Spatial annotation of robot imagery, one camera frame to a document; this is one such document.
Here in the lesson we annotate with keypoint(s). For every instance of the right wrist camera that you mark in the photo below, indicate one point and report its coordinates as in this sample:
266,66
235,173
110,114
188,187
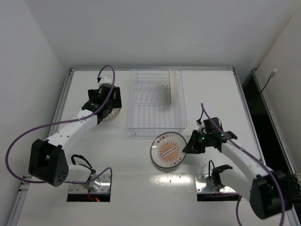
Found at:
201,127

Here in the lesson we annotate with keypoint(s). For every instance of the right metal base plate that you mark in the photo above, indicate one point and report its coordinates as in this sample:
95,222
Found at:
205,186

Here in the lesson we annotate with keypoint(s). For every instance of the black cable white plug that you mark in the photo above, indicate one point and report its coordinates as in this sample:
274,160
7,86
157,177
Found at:
271,75

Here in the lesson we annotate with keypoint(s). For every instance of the flower pattern plate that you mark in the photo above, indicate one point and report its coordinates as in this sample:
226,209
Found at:
173,86
114,112

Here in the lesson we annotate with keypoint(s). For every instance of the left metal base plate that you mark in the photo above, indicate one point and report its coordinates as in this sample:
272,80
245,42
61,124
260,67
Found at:
100,186

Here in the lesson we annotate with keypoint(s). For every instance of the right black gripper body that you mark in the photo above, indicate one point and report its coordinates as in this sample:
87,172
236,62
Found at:
192,143

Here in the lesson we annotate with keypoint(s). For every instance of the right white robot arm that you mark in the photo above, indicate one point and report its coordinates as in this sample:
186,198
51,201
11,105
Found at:
266,190

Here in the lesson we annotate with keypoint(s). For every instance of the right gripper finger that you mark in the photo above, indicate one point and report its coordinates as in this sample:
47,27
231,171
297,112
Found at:
192,142
194,149

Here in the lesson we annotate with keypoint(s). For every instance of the glass plate orange sunburst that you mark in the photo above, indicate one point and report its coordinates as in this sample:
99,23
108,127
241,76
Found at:
166,150

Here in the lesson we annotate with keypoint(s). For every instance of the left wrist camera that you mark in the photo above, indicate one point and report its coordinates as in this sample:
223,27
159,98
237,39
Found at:
104,79

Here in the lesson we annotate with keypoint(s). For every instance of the metal base plate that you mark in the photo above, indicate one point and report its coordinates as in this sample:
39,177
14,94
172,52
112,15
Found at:
100,186
205,186

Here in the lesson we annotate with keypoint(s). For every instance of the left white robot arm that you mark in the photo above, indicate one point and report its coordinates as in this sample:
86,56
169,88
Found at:
48,161

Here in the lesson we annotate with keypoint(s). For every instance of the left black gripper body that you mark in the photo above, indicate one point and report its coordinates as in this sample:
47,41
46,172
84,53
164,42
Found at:
116,99

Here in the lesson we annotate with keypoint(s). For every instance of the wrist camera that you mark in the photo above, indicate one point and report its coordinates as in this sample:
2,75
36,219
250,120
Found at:
104,79
201,127

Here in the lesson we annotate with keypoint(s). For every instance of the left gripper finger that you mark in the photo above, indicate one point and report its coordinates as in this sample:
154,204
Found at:
117,103
103,113

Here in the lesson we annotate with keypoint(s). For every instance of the white wire dish rack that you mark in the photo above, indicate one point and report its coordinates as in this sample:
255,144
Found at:
150,111

